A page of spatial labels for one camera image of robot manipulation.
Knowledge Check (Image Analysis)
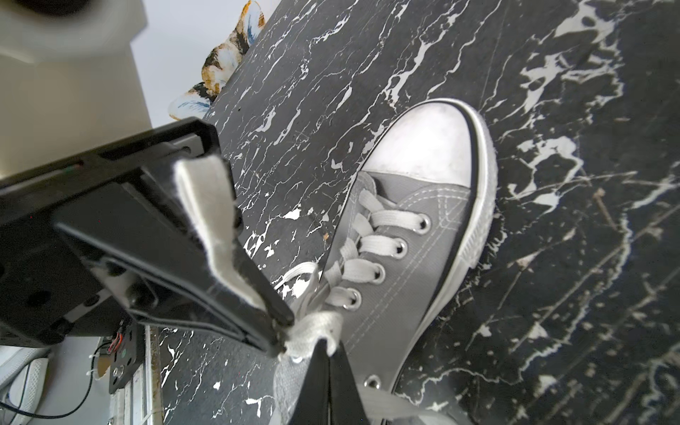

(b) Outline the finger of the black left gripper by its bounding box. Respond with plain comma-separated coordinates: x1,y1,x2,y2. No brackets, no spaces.
52,182,294,353

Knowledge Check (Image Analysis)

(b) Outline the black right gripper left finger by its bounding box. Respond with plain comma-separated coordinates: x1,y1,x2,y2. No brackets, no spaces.
288,339,329,425

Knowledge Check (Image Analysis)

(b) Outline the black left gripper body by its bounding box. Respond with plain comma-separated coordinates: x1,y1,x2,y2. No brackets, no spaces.
1,118,221,345

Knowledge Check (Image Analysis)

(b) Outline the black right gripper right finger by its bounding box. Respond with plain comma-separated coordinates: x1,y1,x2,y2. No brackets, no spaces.
329,345,369,425

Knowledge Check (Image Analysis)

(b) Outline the white shoelace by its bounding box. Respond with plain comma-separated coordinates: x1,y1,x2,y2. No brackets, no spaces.
174,156,455,424

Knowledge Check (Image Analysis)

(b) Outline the grey canvas sneaker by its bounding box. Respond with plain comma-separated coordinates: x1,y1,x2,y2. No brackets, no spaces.
271,98,498,424

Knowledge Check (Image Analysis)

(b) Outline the aluminium frame rail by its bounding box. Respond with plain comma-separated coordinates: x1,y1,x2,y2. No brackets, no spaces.
108,325,164,425

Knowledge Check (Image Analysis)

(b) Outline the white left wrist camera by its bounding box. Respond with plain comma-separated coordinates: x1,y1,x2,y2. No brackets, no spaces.
1,1,152,177

